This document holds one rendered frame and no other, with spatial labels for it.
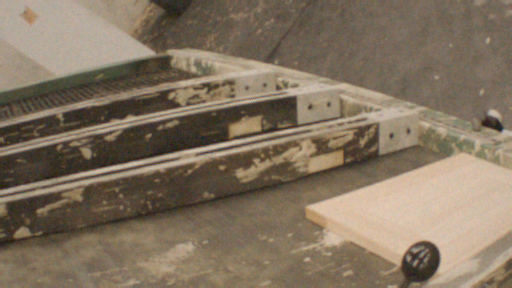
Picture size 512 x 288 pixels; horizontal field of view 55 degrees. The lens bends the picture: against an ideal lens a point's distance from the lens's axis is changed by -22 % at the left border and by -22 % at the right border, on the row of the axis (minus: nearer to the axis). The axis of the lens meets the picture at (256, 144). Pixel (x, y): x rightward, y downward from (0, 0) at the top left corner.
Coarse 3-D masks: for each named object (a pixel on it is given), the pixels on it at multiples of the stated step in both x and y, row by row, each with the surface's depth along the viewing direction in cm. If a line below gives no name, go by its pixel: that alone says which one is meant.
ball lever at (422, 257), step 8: (424, 240) 45; (408, 248) 45; (416, 248) 44; (424, 248) 44; (432, 248) 44; (408, 256) 44; (416, 256) 43; (424, 256) 43; (432, 256) 43; (440, 256) 44; (408, 264) 44; (416, 264) 43; (424, 264) 43; (432, 264) 43; (408, 272) 44; (416, 272) 43; (424, 272) 43; (432, 272) 43; (408, 280) 44; (416, 280) 44; (424, 280) 44
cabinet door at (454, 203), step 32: (448, 160) 105; (480, 160) 104; (352, 192) 94; (384, 192) 93; (416, 192) 92; (448, 192) 91; (480, 192) 89; (320, 224) 88; (352, 224) 83; (384, 224) 81; (416, 224) 81; (448, 224) 79; (480, 224) 76; (384, 256) 75; (448, 256) 69
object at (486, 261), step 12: (504, 240) 66; (480, 252) 64; (492, 252) 63; (504, 252) 63; (468, 264) 62; (480, 264) 61; (492, 264) 60; (504, 264) 60; (444, 276) 60; (456, 276) 59; (468, 276) 59; (480, 276) 58; (492, 276) 59; (504, 276) 61
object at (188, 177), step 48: (240, 144) 104; (288, 144) 104; (336, 144) 110; (384, 144) 116; (0, 192) 83; (48, 192) 83; (96, 192) 88; (144, 192) 92; (192, 192) 97; (0, 240) 79
